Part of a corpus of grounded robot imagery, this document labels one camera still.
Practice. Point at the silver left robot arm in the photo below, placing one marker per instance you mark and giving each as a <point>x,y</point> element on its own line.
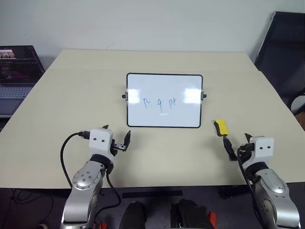
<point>82,188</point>

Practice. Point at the grey round stool seat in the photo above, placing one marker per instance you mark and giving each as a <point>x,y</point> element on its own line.
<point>299,106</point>

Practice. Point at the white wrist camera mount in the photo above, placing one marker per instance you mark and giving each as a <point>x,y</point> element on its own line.
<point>263,149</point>
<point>100,143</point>

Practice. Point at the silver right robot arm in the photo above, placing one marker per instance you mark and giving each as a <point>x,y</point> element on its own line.
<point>274,193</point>

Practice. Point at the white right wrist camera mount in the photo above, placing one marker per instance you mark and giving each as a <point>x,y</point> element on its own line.
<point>263,149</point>

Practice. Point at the large red piece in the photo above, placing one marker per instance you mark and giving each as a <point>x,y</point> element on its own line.
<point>212,220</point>

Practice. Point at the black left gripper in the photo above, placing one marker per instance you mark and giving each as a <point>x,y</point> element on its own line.
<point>116,145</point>

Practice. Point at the yellow and black eraser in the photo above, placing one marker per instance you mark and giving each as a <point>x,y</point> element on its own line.
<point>223,127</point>

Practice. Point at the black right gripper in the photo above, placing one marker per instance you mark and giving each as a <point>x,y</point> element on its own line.
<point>245,152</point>

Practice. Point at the wide dark rounded shape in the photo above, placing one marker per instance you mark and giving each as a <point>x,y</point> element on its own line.
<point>190,214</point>

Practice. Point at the black bar under table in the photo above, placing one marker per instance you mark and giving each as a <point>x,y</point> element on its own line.
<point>152,194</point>

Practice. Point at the narrow dark rounded shape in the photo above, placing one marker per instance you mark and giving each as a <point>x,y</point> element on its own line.
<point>133,215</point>

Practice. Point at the black panel at right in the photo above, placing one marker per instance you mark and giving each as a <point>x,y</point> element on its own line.
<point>281,59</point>

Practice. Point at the open laptop with dark screen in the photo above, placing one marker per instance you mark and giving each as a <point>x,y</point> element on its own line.
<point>17,76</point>

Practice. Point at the small framed whiteboard with stand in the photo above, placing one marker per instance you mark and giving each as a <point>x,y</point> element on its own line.
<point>164,88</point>

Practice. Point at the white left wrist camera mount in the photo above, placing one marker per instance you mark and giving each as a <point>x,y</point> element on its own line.
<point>100,143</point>

